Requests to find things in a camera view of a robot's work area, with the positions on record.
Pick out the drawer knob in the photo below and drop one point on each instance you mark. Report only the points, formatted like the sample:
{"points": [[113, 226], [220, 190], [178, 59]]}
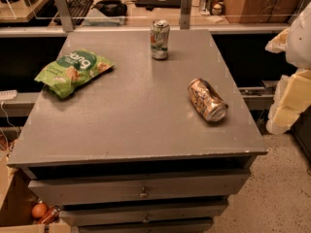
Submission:
{"points": [[144, 193], [146, 219]]}

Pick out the green white soda can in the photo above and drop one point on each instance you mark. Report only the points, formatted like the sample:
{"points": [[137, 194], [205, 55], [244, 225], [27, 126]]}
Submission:
{"points": [[159, 39]]}

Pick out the orange bottle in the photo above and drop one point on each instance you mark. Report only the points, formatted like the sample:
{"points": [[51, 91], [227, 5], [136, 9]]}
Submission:
{"points": [[50, 216]]}

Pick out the orange soda can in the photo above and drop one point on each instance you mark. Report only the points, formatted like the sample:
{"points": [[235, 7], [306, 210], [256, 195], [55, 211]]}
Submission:
{"points": [[207, 101]]}

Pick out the orange ball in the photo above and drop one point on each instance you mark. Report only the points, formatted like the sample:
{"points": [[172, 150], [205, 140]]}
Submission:
{"points": [[39, 210]]}

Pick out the black headphones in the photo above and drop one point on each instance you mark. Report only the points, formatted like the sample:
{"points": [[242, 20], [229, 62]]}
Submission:
{"points": [[111, 8]]}

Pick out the green snack bag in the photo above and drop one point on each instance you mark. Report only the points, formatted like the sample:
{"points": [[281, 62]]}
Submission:
{"points": [[72, 70]]}

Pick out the top drawer knob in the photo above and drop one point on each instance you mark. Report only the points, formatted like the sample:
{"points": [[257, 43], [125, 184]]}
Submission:
{"points": [[144, 193]]}

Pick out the cardboard box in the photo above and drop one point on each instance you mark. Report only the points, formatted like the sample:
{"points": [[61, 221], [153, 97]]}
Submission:
{"points": [[16, 202]]}

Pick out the black keyboard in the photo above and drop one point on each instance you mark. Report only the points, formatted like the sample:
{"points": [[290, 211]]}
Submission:
{"points": [[77, 10]]}

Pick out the white power strip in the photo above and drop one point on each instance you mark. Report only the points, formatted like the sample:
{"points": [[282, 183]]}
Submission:
{"points": [[7, 95]]}

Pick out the cans on back desk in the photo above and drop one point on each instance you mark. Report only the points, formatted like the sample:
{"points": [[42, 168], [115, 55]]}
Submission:
{"points": [[212, 7]]}

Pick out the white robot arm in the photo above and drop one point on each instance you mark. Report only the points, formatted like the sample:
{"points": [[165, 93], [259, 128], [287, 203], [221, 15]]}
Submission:
{"points": [[298, 46]]}

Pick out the black laptop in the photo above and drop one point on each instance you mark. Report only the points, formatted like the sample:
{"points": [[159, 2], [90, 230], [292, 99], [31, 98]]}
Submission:
{"points": [[159, 3]]}

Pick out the grey drawer cabinet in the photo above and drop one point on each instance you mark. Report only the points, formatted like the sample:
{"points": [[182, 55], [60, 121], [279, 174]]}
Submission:
{"points": [[134, 127]]}

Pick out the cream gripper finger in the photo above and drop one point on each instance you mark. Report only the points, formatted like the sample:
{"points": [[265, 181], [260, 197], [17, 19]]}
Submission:
{"points": [[278, 43], [292, 97]]}

